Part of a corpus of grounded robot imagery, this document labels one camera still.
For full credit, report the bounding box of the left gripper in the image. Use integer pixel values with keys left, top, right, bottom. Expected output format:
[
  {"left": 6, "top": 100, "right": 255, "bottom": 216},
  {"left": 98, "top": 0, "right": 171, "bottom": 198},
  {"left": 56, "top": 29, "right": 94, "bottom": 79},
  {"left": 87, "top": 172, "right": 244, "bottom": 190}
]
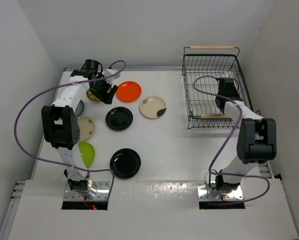
[{"left": 89, "top": 73, "right": 117, "bottom": 104}]

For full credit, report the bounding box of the yellow patterned plate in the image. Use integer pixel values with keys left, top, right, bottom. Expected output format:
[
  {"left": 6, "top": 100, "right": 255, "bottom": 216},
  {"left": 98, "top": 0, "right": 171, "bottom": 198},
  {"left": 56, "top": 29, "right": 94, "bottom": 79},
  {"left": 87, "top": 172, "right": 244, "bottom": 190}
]
[{"left": 86, "top": 90, "right": 100, "bottom": 102}]

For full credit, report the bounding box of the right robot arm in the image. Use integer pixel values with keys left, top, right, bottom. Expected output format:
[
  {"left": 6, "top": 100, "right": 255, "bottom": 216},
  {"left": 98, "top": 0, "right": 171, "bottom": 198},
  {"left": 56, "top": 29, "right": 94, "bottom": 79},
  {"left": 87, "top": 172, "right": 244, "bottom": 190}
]
[{"left": 208, "top": 77, "right": 277, "bottom": 191}]

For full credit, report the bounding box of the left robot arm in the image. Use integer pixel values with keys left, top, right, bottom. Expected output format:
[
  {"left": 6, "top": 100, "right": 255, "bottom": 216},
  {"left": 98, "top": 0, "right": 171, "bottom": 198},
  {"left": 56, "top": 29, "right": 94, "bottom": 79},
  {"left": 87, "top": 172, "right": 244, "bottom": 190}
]
[{"left": 41, "top": 59, "right": 120, "bottom": 199}]

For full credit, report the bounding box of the orange plate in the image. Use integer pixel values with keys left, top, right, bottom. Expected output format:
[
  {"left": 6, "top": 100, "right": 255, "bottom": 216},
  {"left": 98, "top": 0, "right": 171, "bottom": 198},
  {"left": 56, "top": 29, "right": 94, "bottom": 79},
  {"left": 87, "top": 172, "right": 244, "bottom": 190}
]
[{"left": 116, "top": 81, "right": 142, "bottom": 103}]

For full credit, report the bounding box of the black plate centre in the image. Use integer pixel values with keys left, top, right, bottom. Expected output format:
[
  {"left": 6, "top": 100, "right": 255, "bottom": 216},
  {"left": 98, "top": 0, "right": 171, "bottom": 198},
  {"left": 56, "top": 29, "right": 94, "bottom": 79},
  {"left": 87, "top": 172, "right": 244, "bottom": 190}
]
[{"left": 105, "top": 106, "right": 134, "bottom": 131}]

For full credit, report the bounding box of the blue floral plate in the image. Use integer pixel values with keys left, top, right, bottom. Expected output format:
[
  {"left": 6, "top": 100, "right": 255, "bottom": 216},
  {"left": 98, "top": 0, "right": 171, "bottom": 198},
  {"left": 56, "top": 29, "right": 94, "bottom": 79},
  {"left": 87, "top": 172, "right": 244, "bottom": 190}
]
[{"left": 74, "top": 100, "right": 85, "bottom": 118}]

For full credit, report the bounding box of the cream plate with calligraphy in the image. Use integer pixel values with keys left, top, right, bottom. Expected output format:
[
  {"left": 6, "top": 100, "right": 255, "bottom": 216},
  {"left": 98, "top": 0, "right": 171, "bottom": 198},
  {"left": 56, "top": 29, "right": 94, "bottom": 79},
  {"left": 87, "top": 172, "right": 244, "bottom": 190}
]
[{"left": 76, "top": 116, "right": 95, "bottom": 142}]

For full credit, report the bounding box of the cream plate black blotch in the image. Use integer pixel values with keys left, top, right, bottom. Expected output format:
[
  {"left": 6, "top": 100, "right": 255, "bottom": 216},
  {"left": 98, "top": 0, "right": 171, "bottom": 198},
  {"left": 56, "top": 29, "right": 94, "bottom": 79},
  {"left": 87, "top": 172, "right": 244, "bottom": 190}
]
[{"left": 139, "top": 95, "right": 167, "bottom": 119}]

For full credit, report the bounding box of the lime green plate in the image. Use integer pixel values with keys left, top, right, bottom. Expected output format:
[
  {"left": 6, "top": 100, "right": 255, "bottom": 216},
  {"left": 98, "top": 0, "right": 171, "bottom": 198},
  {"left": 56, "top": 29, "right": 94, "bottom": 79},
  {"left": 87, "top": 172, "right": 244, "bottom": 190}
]
[{"left": 78, "top": 141, "right": 96, "bottom": 168}]

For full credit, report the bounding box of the black plate near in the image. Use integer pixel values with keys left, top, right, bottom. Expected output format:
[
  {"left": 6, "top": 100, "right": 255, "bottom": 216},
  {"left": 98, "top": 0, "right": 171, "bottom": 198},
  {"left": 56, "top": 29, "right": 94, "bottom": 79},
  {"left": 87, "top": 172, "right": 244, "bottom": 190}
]
[{"left": 109, "top": 148, "right": 141, "bottom": 180}]

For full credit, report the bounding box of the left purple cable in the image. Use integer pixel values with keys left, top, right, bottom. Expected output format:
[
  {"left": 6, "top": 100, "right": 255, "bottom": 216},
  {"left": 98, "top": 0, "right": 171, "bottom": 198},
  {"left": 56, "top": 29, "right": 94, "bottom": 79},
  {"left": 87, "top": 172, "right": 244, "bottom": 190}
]
[{"left": 13, "top": 60, "right": 127, "bottom": 201}]

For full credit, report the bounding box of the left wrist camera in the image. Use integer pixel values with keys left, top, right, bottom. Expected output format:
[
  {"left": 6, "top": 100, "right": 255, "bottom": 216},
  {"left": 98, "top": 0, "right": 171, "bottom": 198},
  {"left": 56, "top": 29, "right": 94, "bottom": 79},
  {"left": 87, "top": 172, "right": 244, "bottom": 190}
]
[{"left": 102, "top": 68, "right": 121, "bottom": 82}]

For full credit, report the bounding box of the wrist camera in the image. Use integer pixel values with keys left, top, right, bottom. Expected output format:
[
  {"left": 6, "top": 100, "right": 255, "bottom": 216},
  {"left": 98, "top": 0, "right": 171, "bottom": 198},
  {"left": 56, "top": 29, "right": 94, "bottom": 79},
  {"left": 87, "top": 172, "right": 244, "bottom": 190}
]
[
  {"left": 102, "top": 68, "right": 121, "bottom": 82},
  {"left": 220, "top": 72, "right": 230, "bottom": 78}
]

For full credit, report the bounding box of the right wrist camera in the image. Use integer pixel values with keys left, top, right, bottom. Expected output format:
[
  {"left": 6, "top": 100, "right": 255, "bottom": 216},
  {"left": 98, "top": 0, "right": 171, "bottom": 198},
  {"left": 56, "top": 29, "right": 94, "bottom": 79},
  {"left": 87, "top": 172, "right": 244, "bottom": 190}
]
[{"left": 220, "top": 72, "right": 230, "bottom": 78}]

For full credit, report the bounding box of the black wire dish rack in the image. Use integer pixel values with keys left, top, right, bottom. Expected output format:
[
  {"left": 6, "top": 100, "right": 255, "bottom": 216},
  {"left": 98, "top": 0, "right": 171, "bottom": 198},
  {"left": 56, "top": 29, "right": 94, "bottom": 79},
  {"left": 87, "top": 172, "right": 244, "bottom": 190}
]
[{"left": 182, "top": 46, "right": 259, "bottom": 129}]

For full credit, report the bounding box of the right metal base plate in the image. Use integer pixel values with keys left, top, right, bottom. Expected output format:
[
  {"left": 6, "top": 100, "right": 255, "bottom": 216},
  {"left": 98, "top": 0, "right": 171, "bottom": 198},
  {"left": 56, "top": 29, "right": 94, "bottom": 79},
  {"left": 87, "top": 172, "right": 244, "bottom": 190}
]
[{"left": 196, "top": 180, "right": 244, "bottom": 202}]

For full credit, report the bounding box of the metal base plate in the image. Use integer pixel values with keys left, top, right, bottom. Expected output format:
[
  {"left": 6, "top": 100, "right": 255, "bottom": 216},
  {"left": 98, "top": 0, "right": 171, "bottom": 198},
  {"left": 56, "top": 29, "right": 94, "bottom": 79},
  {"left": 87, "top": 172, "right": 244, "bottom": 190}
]
[
  {"left": 63, "top": 180, "right": 110, "bottom": 202},
  {"left": 196, "top": 180, "right": 244, "bottom": 202}
]

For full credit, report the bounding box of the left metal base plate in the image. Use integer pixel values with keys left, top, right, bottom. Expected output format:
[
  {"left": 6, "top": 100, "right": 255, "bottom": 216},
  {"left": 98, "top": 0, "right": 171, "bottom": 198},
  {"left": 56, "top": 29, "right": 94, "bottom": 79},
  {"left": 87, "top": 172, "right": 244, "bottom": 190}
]
[{"left": 63, "top": 180, "right": 110, "bottom": 202}]

